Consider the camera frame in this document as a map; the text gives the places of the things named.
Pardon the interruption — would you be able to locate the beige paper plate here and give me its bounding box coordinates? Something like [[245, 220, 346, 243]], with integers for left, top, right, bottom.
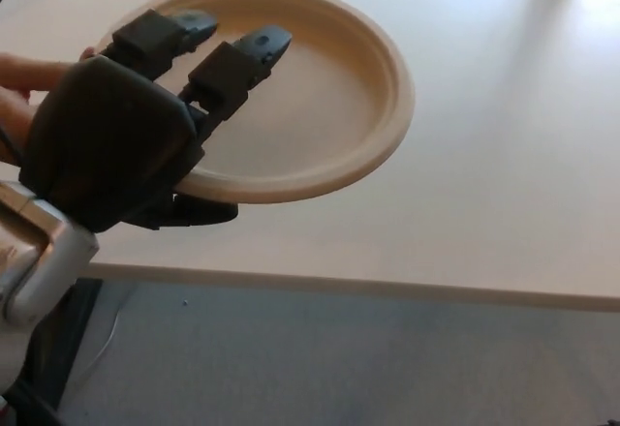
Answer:
[[94, 0, 417, 205]]

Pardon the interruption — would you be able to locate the thin white floor cable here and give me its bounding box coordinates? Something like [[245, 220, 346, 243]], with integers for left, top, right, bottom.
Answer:
[[71, 306, 122, 391]]

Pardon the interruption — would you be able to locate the person's bare hand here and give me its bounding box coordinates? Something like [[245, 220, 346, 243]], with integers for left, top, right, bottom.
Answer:
[[0, 46, 99, 164]]

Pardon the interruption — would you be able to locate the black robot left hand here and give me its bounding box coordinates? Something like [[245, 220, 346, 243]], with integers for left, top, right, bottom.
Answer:
[[17, 8, 294, 234]]

